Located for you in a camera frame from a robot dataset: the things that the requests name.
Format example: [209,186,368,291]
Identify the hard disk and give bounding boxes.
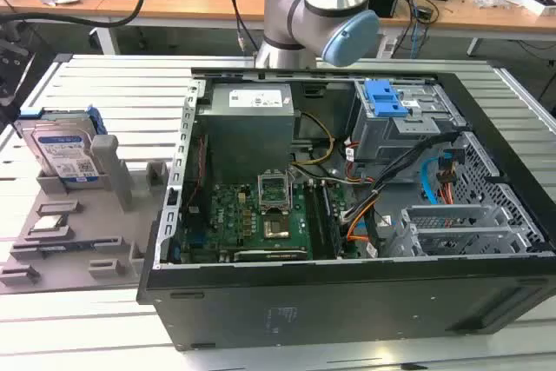
[14,104,108,192]

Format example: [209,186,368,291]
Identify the blue disk bay carrier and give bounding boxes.
[364,78,410,119]

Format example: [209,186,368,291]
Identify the silver CPU chip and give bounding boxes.
[33,215,67,234]

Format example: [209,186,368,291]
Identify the grey parts rack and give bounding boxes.
[0,135,175,299]

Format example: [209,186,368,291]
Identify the dark RAM stick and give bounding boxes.
[36,242,99,255]

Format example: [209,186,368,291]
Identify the grey power supply unit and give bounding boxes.
[196,83,302,164]

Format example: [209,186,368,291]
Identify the green motherboard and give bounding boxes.
[182,178,345,264]

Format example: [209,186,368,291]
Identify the metal socket cover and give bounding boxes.
[257,169,293,215]

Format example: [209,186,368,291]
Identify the CPU socket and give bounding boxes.
[262,214,291,240]

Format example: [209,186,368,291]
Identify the black expansion slot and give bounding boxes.
[233,248,307,262]

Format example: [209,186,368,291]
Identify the black RAM slots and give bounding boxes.
[308,182,341,259]

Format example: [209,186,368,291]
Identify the grey metal drive cage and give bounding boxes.
[347,79,467,173]

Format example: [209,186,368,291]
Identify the black open PC case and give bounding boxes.
[136,67,556,353]

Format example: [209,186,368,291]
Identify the yellow and black wires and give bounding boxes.
[289,111,336,169]

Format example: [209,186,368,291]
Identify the orange wire bundle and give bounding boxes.
[346,195,380,242]

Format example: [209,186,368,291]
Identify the black sleeved wire bundle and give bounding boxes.
[367,130,462,201]

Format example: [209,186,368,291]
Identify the light blue data wire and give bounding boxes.
[418,156,440,206]

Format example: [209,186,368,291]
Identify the silver perforated bracket cage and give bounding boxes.
[385,202,545,260]

